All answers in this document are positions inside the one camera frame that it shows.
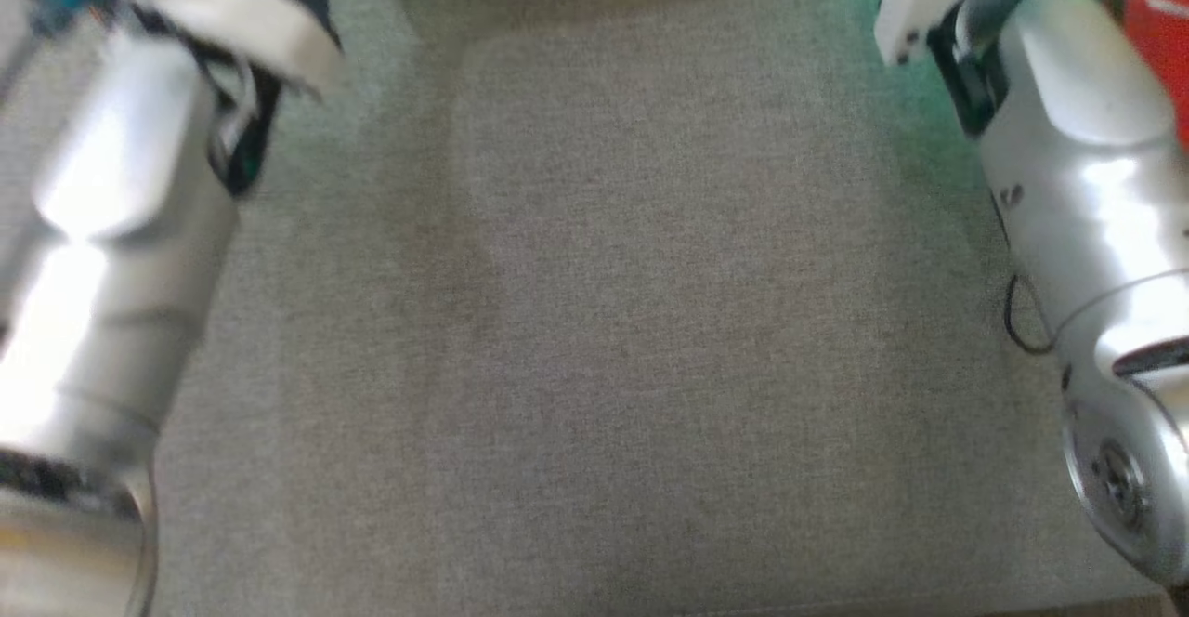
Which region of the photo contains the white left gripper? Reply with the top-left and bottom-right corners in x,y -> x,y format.
121,0 -> 345,198

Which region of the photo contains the red basketball jersey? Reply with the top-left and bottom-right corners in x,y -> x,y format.
1122,0 -> 1189,150

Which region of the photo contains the grey sofa seat cushion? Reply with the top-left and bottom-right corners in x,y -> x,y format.
0,0 -> 1189,617

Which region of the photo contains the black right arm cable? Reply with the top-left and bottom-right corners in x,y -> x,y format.
1003,273 -> 1056,357

